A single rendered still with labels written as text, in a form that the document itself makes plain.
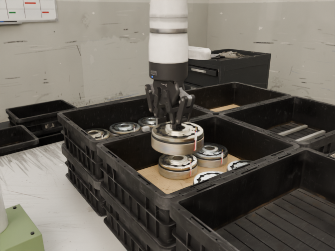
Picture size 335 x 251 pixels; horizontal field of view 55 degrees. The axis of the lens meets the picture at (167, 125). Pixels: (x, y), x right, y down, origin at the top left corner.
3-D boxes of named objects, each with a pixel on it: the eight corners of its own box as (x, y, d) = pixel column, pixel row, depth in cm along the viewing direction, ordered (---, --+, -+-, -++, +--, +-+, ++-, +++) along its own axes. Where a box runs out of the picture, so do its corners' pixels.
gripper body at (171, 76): (139, 56, 62) (140, 102, 65) (165, 61, 55) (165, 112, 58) (170, 53, 66) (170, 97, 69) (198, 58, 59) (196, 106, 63)
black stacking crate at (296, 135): (296, 189, 80) (302, 147, 76) (214, 149, 103) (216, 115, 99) (371, 151, 101) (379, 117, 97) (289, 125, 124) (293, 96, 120)
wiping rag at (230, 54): (229, 59, 252) (229, 55, 250) (209, 56, 267) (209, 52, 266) (251, 56, 269) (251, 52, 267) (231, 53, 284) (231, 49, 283)
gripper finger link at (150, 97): (156, 82, 68) (164, 109, 68) (152, 84, 69) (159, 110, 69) (146, 83, 66) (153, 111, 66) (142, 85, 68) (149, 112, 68)
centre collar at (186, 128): (175, 136, 60) (175, 133, 59) (160, 129, 63) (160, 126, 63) (195, 131, 62) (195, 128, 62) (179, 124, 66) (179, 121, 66)
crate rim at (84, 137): (94, 152, 78) (93, 143, 77) (56, 119, 101) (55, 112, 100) (215, 121, 99) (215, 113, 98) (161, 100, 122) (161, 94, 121)
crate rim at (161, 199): (164, 212, 55) (164, 200, 54) (94, 152, 78) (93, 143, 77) (302, 155, 76) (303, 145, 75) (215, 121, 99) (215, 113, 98)
